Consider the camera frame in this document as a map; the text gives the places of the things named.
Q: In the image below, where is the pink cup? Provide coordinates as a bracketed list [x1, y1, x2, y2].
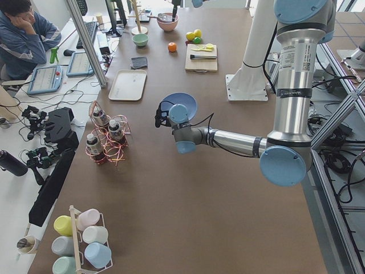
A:
[76, 208, 100, 231]

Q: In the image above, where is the dark bottle front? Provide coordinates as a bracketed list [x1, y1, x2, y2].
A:
[86, 133, 103, 156]

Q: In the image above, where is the copper wire bottle rack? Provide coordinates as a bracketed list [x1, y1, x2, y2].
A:
[85, 101, 131, 164]

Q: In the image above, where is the cream serving tray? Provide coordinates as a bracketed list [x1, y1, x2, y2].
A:
[108, 70, 147, 101]

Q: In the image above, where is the green lime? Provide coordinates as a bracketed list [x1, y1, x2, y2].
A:
[192, 37, 201, 45]

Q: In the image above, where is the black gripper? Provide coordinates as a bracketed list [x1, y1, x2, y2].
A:
[155, 108, 171, 127]

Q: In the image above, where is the pink bowl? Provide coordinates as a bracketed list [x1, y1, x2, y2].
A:
[157, 13, 179, 32]

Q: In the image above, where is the black water bottle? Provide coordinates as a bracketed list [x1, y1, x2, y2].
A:
[0, 150, 28, 176]

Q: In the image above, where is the grey folded cloth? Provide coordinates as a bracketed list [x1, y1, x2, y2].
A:
[131, 57, 148, 69]

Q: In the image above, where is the blue plate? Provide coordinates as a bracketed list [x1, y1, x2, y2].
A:
[161, 92, 197, 123]

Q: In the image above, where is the blue teach pendant near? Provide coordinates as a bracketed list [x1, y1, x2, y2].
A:
[27, 66, 63, 95]

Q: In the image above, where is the wooden cup tree stand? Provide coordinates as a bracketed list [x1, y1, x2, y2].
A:
[129, 0, 148, 35]

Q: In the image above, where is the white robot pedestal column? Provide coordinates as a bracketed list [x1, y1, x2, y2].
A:
[226, 1, 277, 101]

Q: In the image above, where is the metal handled knife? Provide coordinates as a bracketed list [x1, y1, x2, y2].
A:
[189, 54, 217, 60]

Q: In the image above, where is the yellow banana peel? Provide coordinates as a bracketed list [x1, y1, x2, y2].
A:
[191, 43, 214, 52]

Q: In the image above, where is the yellow cup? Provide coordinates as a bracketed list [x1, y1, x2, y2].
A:
[54, 215, 72, 236]

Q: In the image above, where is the orange fruit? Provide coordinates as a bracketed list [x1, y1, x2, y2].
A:
[168, 42, 177, 53]

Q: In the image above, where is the grey cup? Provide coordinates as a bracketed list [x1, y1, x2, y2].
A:
[51, 236, 74, 256]

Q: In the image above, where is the blue cup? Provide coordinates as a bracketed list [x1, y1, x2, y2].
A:
[84, 242, 112, 269]

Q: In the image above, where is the paper cup with pens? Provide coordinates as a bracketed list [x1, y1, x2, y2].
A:
[17, 235, 39, 255]

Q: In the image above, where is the white cup rack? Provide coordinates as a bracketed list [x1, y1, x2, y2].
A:
[69, 205, 113, 273]

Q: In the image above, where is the seated person blue jacket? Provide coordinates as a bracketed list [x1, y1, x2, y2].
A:
[1, 1, 62, 81]

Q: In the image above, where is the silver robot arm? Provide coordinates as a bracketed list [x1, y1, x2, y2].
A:
[171, 0, 205, 22]
[155, 1, 336, 186]

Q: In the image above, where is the blue teach pendant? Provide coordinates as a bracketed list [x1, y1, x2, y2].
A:
[27, 66, 63, 95]
[66, 52, 94, 78]

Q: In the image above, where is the black keyboard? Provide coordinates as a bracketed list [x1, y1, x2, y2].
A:
[75, 21, 98, 49]

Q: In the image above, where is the dark bottle middle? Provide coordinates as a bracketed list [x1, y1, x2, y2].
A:
[108, 119, 123, 142]

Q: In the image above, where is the aluminium frame post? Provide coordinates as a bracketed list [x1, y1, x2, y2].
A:
[65, 0, 107, 88]

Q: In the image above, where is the black monitor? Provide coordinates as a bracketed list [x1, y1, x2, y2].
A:
[105, 0, 127, 30]

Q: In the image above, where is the white cup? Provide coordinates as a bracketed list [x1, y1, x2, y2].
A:
[82, 225, 108, 244]

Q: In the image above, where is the yellow lemon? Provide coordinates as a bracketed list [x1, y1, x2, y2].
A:
[185, 32, 196, 41]

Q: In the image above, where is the mint cup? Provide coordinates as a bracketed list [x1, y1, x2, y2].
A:
[52, 256, 76, 274]

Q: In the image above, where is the blue teach pendant far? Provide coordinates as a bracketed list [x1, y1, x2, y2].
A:
[66, 52, 94, 78]

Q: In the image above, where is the mint green bowl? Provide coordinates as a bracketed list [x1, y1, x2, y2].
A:
[132, 34, 148, 47]

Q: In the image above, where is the dark bottle back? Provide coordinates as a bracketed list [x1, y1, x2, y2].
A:
[92, 108, 108, 127]

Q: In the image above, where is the metal ice scoop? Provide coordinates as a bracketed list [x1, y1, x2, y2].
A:
[148, 13, 172, 22]

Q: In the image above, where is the dark bottle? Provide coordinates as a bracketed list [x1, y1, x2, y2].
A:
[92, 108, 108, 127]
[108, 119, 123, 142]
[86, 133, 103, 156]

